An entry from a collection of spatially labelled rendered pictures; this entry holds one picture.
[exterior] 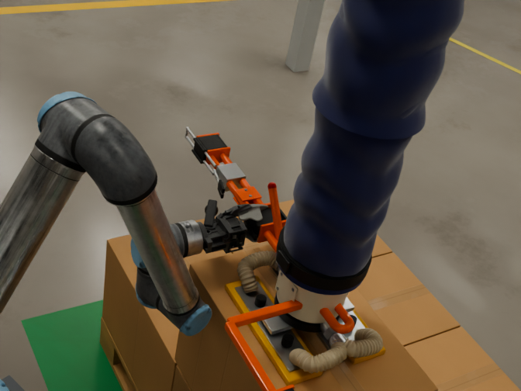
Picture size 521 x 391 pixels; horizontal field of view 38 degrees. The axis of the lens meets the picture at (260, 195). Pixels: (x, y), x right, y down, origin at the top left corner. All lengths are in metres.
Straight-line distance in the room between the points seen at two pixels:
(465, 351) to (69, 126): 1.64
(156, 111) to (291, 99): 0.89
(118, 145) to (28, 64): 3.42
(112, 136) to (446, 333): 1.58
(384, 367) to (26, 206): 0.95
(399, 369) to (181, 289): 0.59
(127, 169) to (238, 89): 3.40
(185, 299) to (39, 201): 0.45
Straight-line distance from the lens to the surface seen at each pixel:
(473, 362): 2.66
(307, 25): 5.03
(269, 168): 4.15
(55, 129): 1.55
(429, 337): 2.68
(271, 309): 1.80
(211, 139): 2.28
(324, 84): 1.54
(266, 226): 1.99
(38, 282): 3.35
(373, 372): 1.94
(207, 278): 2.04
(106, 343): 3.03
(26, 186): 1.57
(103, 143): 1.47
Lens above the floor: 2.35
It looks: 37 degrees down
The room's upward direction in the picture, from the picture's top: 12 degrees clockwise
